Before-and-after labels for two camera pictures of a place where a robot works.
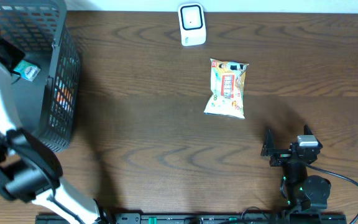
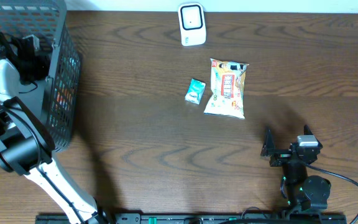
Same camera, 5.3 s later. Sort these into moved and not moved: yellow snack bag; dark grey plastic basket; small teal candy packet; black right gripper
Moved: small teal candy packet
Not moved: yellow snack bag; dark grey plastic basket; black right gripper
